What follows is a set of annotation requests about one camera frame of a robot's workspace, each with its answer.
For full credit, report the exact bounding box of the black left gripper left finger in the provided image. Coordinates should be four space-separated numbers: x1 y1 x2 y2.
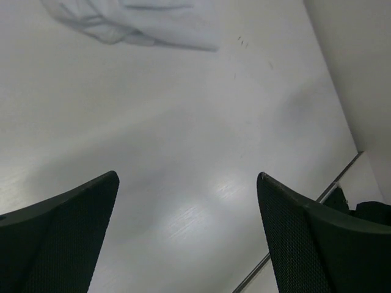
1 171 120 292

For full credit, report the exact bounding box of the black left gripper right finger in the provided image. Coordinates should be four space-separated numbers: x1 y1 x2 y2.
257 173 390 292

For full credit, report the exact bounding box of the white skirt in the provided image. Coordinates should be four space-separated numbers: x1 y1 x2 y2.
42 0 220 51

